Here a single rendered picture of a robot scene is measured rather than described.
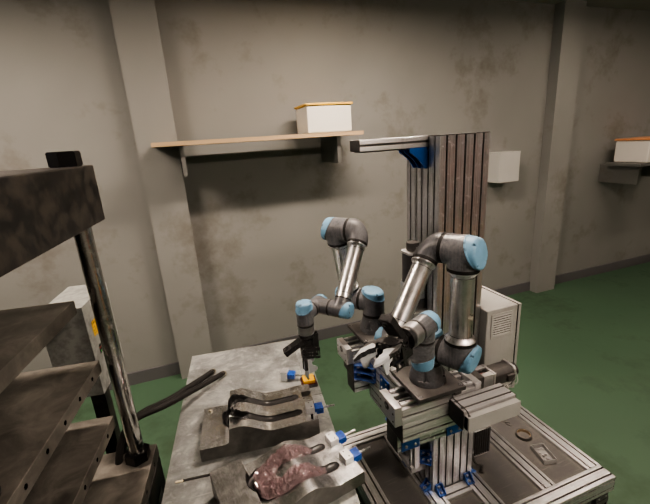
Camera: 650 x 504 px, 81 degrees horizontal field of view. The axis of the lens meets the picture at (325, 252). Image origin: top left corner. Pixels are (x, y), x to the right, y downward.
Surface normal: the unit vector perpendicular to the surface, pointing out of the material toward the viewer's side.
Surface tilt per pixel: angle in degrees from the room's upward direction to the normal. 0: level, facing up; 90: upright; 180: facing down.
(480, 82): 90
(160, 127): 90
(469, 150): 90
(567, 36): 90
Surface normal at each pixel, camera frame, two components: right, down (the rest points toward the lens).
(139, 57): 0.34, 0.25
